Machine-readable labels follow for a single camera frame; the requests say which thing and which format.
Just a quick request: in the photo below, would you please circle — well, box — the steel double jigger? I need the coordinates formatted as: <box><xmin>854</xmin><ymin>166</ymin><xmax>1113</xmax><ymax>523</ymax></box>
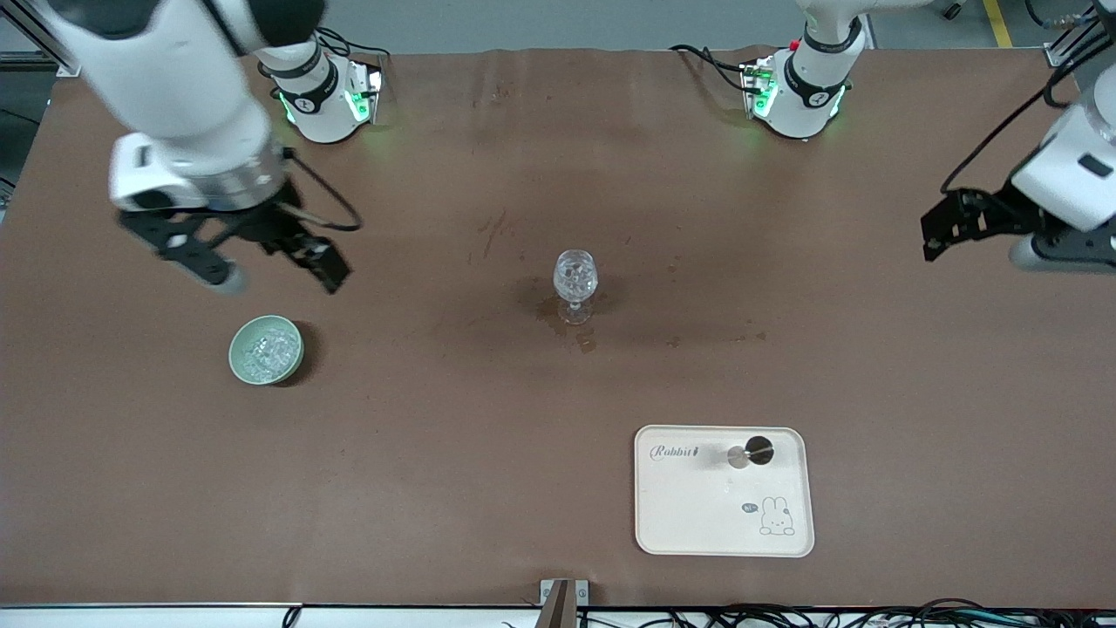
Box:
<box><xmin>725</xmin><ymin>435</ymin><xmax>776</xmax><ymax>471</ymax></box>

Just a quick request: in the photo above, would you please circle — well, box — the black left base cable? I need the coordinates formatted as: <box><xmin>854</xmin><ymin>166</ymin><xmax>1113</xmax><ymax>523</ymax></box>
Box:
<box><xmin>669</xmin><ymin>44</ymin><xmax>752</xmax><ymax>95</ymax></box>

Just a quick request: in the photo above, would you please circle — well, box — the black base cable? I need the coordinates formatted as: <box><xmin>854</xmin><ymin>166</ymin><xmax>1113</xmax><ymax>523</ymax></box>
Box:
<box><xmin>669</xmin><ymin>44</ymin><xmax>752</xmax><ymax>95</ymax></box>
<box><xmin>314</xmin><ymin>28</ymin><xmax>391</xmax><ymax>72</ymax></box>

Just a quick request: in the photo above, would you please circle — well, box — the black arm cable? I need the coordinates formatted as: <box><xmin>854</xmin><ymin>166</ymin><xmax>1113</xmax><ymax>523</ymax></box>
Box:
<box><xmin>940</xmin><ymin>0</ymin><xmax>1116</xmax><ymax>195</ymax></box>
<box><xmin>281</xmin><ymin>147</ymin><xmax>364</xmax><ymax>234</ymax></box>

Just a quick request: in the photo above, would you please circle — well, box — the clear ice cubes pile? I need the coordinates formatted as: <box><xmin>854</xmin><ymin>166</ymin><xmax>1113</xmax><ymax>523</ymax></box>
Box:
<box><xmin>241</xmin><ymin>330</ymin><xmax>296</xmax><ymax>378</ymax></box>

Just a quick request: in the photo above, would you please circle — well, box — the brown table mat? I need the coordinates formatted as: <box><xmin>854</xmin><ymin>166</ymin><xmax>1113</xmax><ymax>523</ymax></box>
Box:
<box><xmin>0</xmin><ymin>45</ymin><xmax>1116</xmax><ymax>609</ymax></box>

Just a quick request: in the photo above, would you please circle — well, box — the clear stemmed wine glass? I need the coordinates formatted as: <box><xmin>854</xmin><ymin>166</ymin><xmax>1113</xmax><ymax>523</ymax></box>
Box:
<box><xmin>553</xmin><ymin>249</ymin><xmax>600</xmax><ymax>326</ymax></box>

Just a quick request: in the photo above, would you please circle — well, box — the aluminium frame profile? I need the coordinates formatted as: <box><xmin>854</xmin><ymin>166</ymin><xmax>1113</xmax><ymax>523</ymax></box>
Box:
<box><xmin>0</xmin><ymin>0</ymin><xmax>84</xmax><ymax>78</ymax></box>
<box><xmin>1045</xmin><ymin>17</ymin><xmax>1101</xmax><ymax>68</ymax></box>

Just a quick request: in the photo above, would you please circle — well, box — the black right base cable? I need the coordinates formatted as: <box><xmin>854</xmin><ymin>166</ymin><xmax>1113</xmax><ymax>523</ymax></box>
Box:
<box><xmin>314</xmin><ymin>28</ymin><xmax>391</xmax><ymax>72</ymax></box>

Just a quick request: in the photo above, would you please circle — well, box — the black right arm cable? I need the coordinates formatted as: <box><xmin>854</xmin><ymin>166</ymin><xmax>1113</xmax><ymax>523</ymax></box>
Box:
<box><xmin>281</xmin><ymin>147</ymin><xmax>364</xmax><ymax>234</ymax></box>

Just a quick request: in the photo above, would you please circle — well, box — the cream rabbit print tray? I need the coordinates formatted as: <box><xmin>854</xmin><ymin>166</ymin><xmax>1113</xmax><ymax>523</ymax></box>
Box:
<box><xmin>634</xmin><ymin>424</ymin><xmax>816</xmax><ymax>558</ymax></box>

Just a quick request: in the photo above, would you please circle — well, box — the pale green ceramic bowl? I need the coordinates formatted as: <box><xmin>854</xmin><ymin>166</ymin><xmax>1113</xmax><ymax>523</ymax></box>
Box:
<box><xmin>228</xmin><ymin>315</ymin><xmax>305</xmax><ymax>386</ymax></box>

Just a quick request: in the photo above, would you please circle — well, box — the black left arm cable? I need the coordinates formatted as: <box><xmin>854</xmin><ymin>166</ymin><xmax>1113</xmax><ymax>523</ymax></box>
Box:
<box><xmin>940</xmin><ymin>0</ymin><xmax>1116</xmax><ymax>195</ymax></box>

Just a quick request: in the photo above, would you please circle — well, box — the black cable bundle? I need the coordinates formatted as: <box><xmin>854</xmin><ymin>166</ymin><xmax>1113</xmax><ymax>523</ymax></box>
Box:
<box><xmin>575</xmin><ymin>599</ymin><xmax>1116</xmax><ymax>628</ymax></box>

